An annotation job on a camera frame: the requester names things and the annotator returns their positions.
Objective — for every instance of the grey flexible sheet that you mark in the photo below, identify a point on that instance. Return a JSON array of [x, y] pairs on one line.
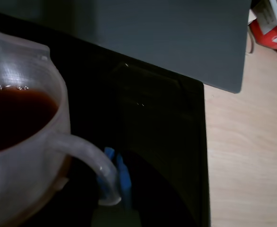
[[176, 35]]

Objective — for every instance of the translucent pink printed kettle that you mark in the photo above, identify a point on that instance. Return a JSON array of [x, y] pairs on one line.
[[22, 177]]

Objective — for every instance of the red and blue carton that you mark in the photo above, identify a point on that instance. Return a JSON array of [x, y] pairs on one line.
[[263, 35]]

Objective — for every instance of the black rubber work mat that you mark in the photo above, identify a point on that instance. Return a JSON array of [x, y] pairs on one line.
[[152, 118]]

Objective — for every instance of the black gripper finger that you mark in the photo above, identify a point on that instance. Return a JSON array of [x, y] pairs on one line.
[[157, 201], [109, 153]]

